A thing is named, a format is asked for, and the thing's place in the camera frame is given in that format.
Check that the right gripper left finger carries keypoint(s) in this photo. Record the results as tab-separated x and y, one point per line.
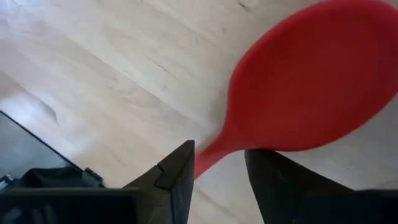
174	193

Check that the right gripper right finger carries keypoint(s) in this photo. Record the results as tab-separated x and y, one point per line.
280	186

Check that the red silicone spoon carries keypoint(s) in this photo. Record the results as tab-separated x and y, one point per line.
311	77

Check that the black metal table frame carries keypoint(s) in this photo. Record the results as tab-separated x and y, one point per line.
56	178

